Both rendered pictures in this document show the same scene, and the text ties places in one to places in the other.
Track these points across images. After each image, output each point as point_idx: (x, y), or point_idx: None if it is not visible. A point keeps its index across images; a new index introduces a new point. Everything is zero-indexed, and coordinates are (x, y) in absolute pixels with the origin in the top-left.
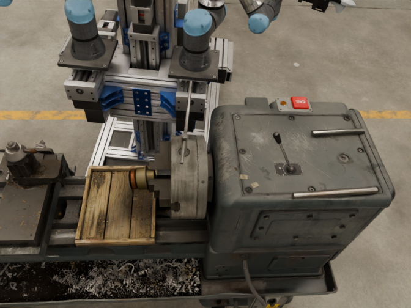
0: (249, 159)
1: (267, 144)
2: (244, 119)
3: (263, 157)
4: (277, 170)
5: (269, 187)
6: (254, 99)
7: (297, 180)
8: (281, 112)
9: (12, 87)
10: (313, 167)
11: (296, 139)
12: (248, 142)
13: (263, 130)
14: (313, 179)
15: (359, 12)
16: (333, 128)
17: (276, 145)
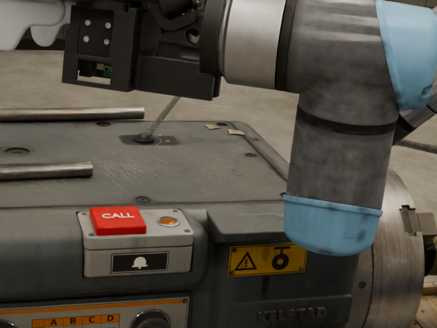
0: (233, 148)
1: (199, 163)
2: (267, 192)
3: (204, 149)
4: (172, 138)
5: (185, 125)
6: (259, 226)
7: (131, 131)
8: (173, 206)
9: None
10: (95, 142)
11: (129, 169)
12: (244, 164)
13: (213, 179)
14: (98, 131)
15: None
16: (23, 186)
17: (179, 163)
